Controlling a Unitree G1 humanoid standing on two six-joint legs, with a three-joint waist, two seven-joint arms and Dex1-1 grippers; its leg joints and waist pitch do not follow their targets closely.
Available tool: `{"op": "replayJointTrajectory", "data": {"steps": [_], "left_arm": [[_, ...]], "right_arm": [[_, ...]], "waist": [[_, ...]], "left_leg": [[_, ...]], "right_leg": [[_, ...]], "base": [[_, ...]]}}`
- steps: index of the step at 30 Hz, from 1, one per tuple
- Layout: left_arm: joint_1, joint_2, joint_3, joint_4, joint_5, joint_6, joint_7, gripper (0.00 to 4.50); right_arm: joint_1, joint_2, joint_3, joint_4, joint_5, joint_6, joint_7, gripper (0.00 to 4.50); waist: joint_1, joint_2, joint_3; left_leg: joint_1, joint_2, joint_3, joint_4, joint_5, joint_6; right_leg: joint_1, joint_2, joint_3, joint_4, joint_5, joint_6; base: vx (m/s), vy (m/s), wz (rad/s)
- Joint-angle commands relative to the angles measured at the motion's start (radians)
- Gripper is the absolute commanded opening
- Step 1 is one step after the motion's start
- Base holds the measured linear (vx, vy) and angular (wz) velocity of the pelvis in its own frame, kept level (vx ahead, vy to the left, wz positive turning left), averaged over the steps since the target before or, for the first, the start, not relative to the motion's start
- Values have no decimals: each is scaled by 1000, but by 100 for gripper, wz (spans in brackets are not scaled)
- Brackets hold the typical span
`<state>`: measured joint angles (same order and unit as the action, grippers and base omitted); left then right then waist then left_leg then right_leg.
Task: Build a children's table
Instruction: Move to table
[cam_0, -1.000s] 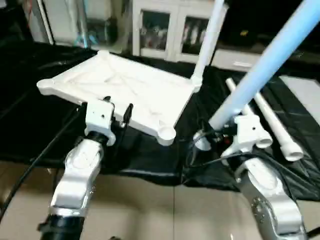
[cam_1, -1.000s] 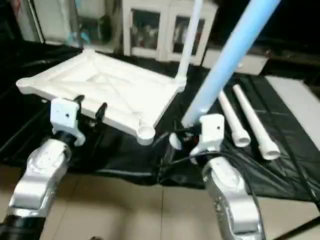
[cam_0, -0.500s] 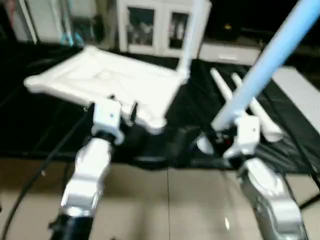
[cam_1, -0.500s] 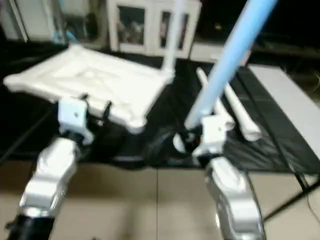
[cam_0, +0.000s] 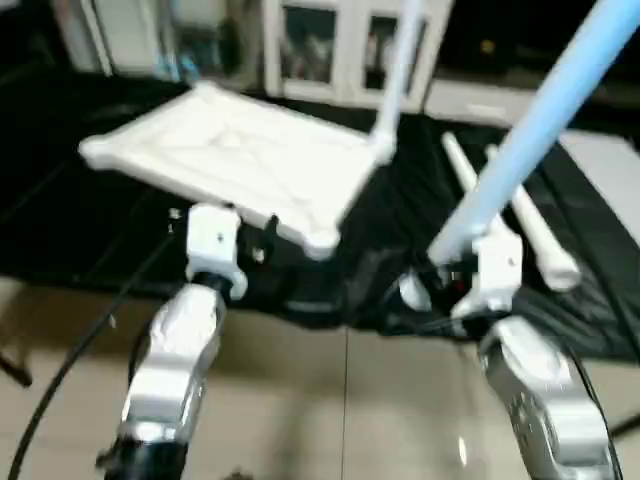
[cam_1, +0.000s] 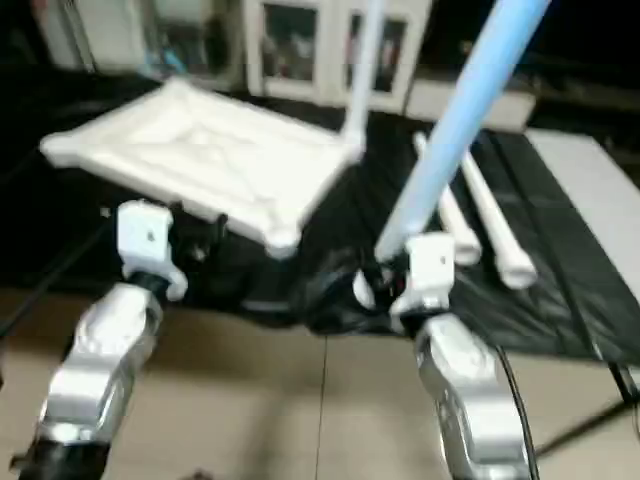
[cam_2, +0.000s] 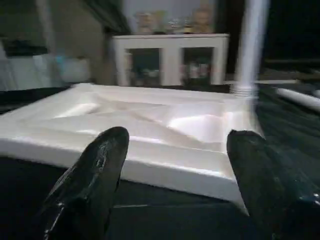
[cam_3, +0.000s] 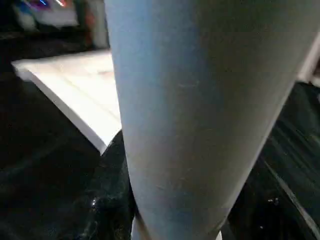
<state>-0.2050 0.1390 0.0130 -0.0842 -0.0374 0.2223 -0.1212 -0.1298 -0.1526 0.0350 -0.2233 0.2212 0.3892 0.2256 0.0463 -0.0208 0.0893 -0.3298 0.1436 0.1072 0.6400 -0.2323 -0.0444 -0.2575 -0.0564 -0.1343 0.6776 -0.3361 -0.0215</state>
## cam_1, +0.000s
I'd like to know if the white plastic children's table top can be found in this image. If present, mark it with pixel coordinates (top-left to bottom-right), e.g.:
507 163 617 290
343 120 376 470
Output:
40 78 363 259

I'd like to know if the white plastic table leg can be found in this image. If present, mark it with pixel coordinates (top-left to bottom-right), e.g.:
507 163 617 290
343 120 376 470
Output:
343 0 387 141
352 0 553 311
413 133 481 268
460 150 538 290

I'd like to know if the black plastic work mat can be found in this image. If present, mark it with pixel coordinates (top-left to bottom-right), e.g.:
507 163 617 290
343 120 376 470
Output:
0 70 640 363

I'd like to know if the white low drawer unit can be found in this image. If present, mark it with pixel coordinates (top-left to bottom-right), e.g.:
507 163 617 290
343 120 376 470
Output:
405 75 541 131

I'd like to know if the white side table board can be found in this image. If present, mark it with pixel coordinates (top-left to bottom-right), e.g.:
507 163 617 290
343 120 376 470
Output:
525 130 640 311

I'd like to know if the white glass door cabinet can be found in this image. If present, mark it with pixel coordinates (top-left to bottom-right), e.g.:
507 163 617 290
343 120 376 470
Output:
240 0 431 111

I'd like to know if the black metal table leg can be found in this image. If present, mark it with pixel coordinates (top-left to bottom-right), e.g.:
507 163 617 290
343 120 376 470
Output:
540 395 640 457

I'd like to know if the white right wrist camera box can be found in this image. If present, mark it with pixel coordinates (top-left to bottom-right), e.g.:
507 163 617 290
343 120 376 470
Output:
390 233 456 323

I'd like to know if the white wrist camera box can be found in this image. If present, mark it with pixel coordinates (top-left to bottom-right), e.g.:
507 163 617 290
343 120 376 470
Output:
113 200 189 302
390 233 456 323

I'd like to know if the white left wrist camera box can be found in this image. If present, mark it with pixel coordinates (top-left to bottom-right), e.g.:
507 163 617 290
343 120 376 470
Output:
113 200 189 302

